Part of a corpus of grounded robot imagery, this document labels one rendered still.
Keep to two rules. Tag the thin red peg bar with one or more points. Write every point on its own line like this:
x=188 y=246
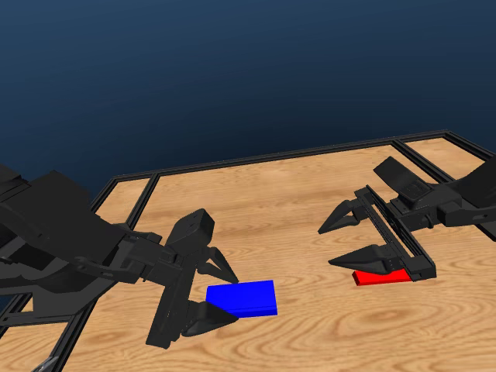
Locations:
x=387 y=279

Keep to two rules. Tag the blue hollow socket block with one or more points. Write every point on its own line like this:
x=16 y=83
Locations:
x=248 y=296

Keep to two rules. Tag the black table frame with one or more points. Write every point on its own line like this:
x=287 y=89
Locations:
x=271 y=157

